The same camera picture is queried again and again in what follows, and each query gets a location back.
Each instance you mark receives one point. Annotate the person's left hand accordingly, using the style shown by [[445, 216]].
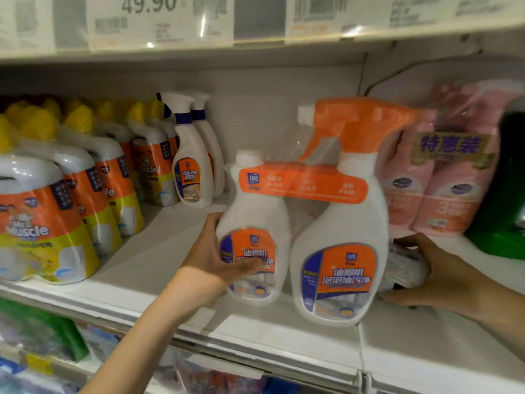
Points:
[[205, 271]]

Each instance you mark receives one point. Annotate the person's right hand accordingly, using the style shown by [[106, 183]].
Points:
[[447, 283]]

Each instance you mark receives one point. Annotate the teal rounded cleaner bottle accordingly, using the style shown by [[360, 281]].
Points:
[[402, 266]]

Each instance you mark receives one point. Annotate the white orange-trigger spray bottle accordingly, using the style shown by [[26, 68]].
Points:
[[254, 217], [340, 242]]

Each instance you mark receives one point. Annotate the dark green cleaner bottle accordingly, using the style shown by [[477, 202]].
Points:
[[504, 209]]

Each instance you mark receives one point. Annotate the row of yellow-capped cleaner bottles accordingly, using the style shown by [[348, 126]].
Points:
[[49, 217]]

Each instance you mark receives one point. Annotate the cluster of green cleaner bottles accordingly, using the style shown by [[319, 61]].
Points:
[[41, 328]]

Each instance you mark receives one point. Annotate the person's left forearm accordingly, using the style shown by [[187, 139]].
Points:
[[139, 348]]

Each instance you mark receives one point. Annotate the white price tag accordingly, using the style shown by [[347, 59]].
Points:
[[156, 24], [24, 20], [394, 12]]

